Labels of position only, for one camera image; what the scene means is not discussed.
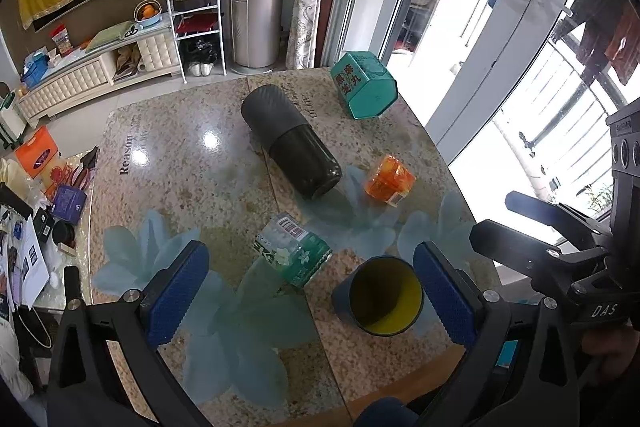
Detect black thermos bottle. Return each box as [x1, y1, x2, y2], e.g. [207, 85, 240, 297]
[240, 84, 344, 200]

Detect purple box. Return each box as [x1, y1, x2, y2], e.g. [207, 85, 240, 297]
[51, 185, 89, 226]

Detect black bag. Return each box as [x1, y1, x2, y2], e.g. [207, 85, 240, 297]
[179, 39, 219, 66]

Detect black round container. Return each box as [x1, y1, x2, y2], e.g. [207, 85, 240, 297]
[52, 220, 77, 249]

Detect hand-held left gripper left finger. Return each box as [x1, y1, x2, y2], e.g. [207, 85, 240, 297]
[46, 239, 216, 427]

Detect orange plastic jar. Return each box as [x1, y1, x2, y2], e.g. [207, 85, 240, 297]
[363, 155, 418, 208]

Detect green hexagonal tin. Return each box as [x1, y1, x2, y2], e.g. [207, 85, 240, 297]
[329, 51, 400, 120]

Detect blue cup yellow inside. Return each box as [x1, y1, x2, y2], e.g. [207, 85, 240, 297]
[331, 255, 425, 338]

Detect white paper sheet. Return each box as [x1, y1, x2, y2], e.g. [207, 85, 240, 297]
[10, 215, 52, 311]

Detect green white floral packet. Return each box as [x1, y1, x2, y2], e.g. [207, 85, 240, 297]
[254, 211, 334, 291]

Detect white tufted cabinet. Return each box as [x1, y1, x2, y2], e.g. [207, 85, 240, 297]
[17, 19, 182, 128]

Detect white metal shelf rack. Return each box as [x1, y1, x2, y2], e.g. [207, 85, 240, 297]
[162, 0, 229, 84]

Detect orange tissue box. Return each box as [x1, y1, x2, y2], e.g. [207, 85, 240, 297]
[13, 125, 64, 181]

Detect green cushion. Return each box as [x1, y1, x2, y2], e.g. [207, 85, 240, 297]
[84, 20, 144, 54]

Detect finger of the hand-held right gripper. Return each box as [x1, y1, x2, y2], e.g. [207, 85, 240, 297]
[469, 219, 612, 294]
[505, 190, 615, 249]

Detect blue bowl of oranges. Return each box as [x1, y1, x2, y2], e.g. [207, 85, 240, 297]
[133, 0, 163, 28]

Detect brown bag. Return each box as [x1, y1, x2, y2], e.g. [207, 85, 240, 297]
[115, 44, 142, 81]

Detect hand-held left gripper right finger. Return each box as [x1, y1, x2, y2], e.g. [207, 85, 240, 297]
[411, 241, 584, 427]

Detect blue basket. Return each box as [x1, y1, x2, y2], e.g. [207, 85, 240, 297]
[21, 51, 52, 88]

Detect red snack bag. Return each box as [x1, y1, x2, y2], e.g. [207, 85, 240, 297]
[51, 24, 73, 56]

